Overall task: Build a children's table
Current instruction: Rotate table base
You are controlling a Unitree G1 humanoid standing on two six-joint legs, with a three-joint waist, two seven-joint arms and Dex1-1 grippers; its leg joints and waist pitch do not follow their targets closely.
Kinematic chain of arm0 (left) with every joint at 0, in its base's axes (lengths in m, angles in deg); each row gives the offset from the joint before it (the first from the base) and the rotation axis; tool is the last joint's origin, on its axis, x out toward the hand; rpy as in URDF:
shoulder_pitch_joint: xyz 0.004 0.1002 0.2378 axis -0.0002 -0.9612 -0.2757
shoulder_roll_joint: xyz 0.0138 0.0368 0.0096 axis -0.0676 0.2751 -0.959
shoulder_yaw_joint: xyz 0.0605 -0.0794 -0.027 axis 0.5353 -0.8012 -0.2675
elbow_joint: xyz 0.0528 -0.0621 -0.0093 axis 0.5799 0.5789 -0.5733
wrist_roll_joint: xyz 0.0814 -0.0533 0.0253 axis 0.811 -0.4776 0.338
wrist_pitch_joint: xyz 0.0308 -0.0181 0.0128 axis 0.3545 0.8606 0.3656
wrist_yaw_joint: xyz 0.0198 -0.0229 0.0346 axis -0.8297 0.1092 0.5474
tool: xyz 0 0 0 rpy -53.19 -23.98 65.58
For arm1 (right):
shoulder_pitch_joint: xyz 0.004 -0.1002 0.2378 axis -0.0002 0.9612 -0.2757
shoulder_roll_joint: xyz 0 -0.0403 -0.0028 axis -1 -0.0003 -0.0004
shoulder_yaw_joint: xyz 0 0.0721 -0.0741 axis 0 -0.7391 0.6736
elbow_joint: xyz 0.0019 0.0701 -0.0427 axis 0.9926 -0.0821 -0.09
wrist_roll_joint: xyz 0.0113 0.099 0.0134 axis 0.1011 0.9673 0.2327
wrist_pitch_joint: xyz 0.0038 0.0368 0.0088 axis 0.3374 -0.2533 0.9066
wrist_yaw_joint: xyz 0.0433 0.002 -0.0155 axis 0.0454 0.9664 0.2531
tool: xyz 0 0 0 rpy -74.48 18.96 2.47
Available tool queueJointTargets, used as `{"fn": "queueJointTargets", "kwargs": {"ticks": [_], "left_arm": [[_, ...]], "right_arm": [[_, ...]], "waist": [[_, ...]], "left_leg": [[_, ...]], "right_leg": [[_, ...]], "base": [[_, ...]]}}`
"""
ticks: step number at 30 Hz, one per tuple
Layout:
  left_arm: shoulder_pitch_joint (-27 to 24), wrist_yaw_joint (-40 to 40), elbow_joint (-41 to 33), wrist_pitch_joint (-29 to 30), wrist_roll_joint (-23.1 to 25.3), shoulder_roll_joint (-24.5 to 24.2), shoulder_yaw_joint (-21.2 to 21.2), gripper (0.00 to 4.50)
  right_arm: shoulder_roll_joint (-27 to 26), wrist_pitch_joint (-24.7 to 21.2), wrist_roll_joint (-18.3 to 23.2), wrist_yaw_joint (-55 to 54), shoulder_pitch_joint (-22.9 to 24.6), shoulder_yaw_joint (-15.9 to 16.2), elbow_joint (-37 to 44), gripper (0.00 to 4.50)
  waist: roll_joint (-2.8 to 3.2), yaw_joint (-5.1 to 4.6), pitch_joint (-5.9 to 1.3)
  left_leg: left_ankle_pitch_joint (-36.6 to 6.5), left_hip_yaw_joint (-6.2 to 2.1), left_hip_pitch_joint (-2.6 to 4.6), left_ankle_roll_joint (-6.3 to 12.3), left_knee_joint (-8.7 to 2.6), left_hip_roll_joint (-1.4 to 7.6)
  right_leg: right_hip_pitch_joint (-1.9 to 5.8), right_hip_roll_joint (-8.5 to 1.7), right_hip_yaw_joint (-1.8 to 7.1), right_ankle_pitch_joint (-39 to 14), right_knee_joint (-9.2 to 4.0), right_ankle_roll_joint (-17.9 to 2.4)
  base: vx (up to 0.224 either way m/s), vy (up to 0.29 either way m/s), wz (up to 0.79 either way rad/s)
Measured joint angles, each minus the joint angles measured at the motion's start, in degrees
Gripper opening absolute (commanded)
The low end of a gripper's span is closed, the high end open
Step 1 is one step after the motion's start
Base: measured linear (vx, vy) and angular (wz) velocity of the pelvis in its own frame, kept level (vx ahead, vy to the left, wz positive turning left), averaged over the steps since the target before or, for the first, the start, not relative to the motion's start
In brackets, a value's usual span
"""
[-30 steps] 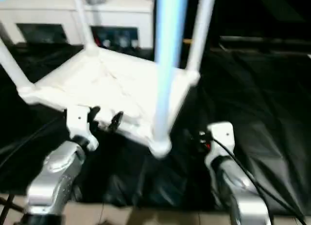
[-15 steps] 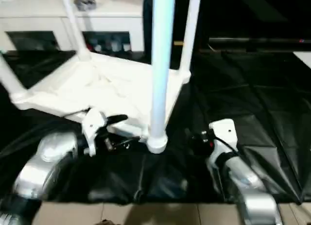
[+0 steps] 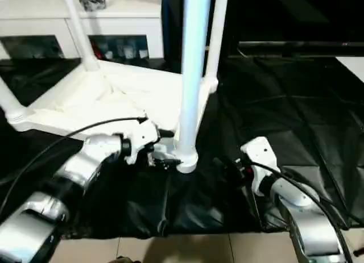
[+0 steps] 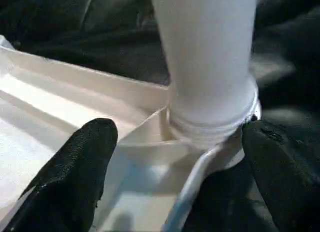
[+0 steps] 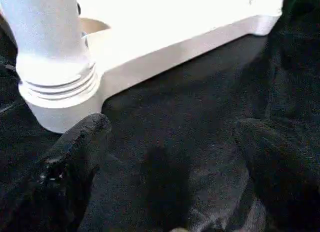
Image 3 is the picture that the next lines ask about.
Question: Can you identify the white plastic table leg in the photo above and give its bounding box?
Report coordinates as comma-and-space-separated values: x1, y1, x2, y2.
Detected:
175, 0, 214, 157
0, 75, 32, 124
61, 0, 99, 72
206, 0, 230, 86

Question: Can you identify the white plastic table top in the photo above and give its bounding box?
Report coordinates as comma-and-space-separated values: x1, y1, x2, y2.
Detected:
7, 58, 220, 174

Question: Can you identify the black glossy mat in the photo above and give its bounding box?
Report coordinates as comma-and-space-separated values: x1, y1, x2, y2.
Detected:
0, 56, 364, 240

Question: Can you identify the black bundle on cabinet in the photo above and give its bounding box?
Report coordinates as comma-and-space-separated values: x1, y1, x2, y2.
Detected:
81, 0, 106, 11

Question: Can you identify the white flat panel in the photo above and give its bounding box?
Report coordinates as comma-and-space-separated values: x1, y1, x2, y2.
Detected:
335, 56, 364, 84

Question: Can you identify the white cabinet with glass doors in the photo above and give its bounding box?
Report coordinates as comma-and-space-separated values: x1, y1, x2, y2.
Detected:
0, 0, 166, 60

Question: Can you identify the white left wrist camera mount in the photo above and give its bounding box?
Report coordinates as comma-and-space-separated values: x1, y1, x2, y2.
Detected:
125, 120, 160, 165

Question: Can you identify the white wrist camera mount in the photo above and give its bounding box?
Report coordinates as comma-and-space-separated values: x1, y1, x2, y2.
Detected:
125, 120, 160, 165
240, 136, 278, 196

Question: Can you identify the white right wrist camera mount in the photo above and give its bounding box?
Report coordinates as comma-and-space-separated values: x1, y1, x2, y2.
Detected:
240, 136, 278, 196

